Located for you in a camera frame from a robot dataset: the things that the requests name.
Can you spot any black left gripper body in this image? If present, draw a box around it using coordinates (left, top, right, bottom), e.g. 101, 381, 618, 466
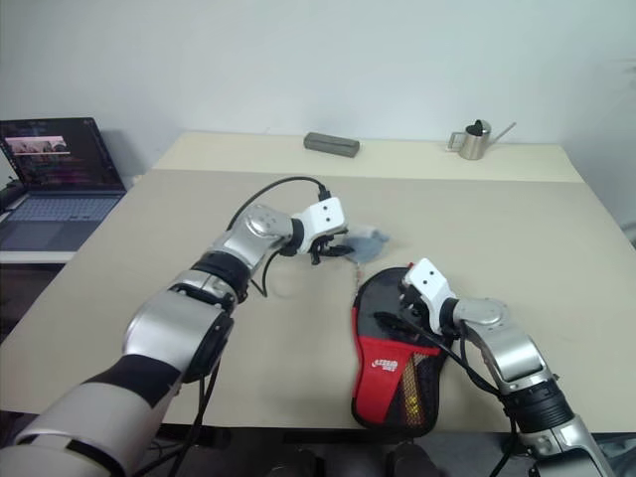
299, 231, 347, 265

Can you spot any open laptop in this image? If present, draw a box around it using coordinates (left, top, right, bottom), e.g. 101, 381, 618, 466
0, 116, 128, 252

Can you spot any dark rounded shape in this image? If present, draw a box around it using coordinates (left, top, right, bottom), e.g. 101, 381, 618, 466
392, 440, 441, 477

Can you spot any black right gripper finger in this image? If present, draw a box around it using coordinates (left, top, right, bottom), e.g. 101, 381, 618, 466
374, 310, 412, 327
390, 325, 423, 345

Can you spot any silver watering can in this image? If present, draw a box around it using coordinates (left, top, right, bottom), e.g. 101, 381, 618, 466
445, 118, 518, 161

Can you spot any blue-grey cloth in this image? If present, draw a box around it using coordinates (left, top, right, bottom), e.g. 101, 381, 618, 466
341, 225, 395, 264

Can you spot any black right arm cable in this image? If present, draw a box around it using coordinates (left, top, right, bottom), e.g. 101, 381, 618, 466
411, 320, 523, 477

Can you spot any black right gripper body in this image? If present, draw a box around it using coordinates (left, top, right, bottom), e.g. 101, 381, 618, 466
397, 286, 434, 344

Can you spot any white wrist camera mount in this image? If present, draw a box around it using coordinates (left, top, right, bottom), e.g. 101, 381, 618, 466
291, 197, 348, 249
400, 257, 458, 333

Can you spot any small black device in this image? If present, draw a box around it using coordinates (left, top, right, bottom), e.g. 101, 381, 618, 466
0, 179, 26, 213

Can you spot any black red paddle case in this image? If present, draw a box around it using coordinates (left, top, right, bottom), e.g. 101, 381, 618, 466
350, 261, 446, 431

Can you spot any grey oblong box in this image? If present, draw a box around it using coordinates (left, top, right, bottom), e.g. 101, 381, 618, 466
303, 131, 361, 159

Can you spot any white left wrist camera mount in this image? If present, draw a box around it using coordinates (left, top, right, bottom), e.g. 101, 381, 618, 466
291, 197, 348, 249

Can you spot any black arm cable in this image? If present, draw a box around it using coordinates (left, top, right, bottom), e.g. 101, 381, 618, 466
226, 176, 333, 301
411, 320, 523, 477

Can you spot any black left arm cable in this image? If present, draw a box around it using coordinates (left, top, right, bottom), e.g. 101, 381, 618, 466
226, 176, 333, 301

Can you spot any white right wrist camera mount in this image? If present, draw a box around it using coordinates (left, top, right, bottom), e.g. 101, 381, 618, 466
400, 257, 458, 333

